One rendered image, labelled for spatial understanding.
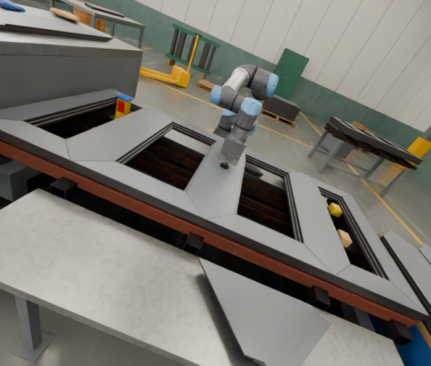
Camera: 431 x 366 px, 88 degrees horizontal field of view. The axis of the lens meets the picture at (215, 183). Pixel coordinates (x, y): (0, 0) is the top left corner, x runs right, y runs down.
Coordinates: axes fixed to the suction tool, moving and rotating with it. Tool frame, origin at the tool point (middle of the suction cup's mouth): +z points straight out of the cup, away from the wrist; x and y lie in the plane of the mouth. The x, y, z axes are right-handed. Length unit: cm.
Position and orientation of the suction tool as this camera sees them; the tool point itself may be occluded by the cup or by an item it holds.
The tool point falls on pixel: (223, 168)
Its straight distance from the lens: 101.3
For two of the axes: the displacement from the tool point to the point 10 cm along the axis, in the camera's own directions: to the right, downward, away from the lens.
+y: 9.3, 3.3, 1.4
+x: 0.6, -5.3, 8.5
